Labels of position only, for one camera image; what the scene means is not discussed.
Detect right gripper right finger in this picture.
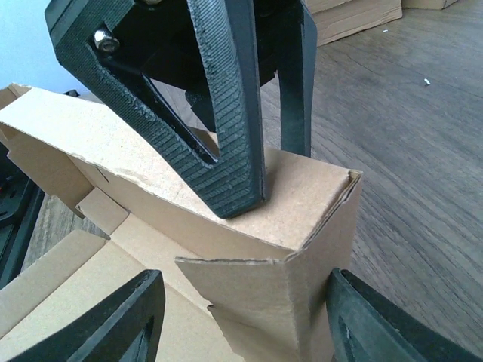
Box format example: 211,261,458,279
326,268,482,361

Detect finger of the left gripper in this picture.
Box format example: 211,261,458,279
45,1,266,219
277,1,317,157

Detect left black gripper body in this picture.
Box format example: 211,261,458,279
105,0,303,129

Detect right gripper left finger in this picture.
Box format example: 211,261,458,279
10,269,165,361

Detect brown cardboard box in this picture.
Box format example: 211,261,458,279
1,84,361,361

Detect folded box bottom right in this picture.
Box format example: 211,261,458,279
306,0,402,46

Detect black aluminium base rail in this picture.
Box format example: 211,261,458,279
0,90,78,291

